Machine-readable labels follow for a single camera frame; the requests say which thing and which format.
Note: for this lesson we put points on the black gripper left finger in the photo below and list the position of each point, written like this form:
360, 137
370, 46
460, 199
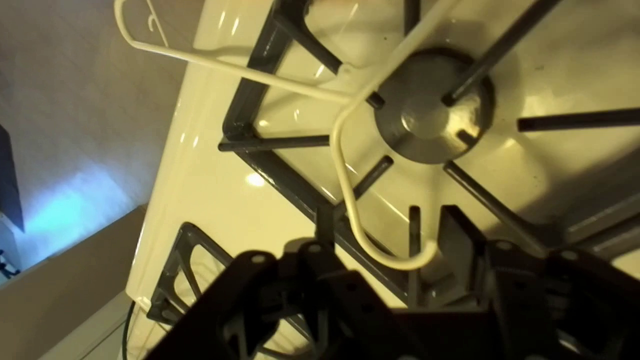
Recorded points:
267, 312

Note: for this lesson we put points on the white plastic hanger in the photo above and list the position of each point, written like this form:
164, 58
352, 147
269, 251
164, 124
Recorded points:
232, 68

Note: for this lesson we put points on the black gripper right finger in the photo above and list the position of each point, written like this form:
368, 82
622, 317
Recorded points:
560, 307

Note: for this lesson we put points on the black stove grate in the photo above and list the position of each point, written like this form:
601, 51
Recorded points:
293, 182
174, 267

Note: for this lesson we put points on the grey round burner cap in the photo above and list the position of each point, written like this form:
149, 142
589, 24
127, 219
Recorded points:
432, 112

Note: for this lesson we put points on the white gas stove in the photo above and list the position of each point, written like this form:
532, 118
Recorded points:
201, 200

